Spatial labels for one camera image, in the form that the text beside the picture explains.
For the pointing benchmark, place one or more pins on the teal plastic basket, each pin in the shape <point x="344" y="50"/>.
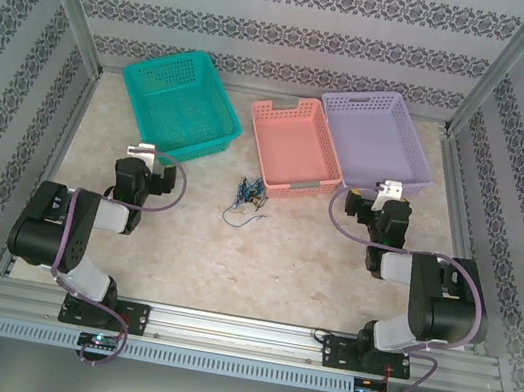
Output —
<point x="181" y="105"/>

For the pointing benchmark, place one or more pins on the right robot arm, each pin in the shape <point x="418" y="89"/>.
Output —
<point x="450" y="310"/>

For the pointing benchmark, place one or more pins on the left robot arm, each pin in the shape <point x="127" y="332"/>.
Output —
<point x="77" y="234"/>

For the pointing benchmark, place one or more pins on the purple plastic basket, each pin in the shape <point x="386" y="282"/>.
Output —
<point x="378" y="140"/>

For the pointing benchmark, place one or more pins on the pink plastic basket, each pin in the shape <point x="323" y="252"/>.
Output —
<point x="291" y="145"/>

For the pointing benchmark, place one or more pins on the left controller board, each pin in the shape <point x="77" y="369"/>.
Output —
<point x="99" y="341"/>

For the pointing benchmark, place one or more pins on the controller board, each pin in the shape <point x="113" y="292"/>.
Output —
<point x="99" y="341"/>
<point x="370" y="390"/>

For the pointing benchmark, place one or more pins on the right controller board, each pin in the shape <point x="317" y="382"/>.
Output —
<point x="370" y="390"/>

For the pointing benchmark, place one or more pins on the right aluminium side rail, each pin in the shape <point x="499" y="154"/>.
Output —
<point x="464" y="216"/>

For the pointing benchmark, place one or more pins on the aluminium side rail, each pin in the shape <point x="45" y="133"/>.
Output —
<point x="63" y="146"/>
<point x="464" y="216"/>

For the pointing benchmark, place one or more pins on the left aluminium side rail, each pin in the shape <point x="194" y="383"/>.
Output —
<point x="63" y="146"/>

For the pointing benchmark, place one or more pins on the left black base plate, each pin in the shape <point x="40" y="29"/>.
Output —
<point x="136" y="316"/>

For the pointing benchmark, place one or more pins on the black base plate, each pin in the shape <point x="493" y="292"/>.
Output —
<point x="335" y="353"/>
<point x="136" y="316"/>

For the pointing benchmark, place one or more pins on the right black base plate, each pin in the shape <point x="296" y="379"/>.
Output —
<point x="335" y="353"/>

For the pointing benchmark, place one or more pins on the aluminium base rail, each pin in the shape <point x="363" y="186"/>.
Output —
<point x="243" y="332"/>

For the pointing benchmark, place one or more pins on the right aluminium frame post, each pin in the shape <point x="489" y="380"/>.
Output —
<point x="500" y="70"/>

